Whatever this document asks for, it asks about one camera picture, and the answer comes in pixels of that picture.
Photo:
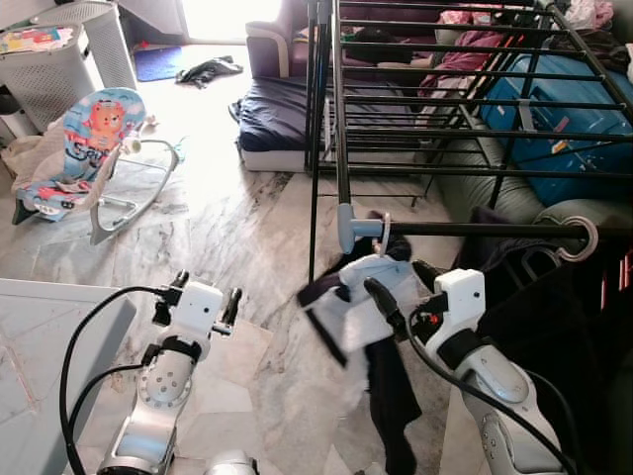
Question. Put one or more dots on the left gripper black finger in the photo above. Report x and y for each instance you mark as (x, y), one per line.
(182, 279)
(235, 307)

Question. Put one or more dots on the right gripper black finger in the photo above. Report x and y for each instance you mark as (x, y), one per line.
(384, 302)
(426, 275)

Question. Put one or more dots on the pale pink plastic hanger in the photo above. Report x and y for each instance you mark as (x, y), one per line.
(384, 242)

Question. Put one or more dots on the red plastic hanger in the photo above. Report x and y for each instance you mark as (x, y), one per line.
(626, 267)

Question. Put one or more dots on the white and black garment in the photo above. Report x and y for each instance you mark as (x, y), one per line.
(346, 307)

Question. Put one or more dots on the black metal drying rack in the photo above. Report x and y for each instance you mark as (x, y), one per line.
(465, 229)

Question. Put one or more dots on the green leather sofa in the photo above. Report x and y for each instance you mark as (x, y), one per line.
(495, 193)

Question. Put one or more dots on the white folding table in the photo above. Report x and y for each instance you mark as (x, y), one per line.
(40, 366)

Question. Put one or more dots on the grey robot left foot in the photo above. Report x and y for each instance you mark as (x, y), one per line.
(232, 465)

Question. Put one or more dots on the colourful baby bouncer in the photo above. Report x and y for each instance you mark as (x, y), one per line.
(94, 129)

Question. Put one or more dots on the blue suitcase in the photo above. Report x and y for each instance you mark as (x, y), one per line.
(564, 148)

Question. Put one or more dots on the crumpled dark cloth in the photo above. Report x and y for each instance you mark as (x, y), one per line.
(210, 71)

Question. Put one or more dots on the blue floor mat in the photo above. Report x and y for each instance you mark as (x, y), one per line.
(156, 64)

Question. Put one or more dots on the maroon cloth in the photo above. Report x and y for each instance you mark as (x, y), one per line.
(465, 54)

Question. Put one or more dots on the white slatted laundry basket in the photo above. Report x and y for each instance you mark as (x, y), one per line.
(59, 79)

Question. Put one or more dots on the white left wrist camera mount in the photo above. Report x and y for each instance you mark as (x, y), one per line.
(198, 307)

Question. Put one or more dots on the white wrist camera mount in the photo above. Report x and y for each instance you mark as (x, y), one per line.
(460, 297)
(198, 307)

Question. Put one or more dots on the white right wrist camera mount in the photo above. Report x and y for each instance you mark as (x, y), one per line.
(460, 297)

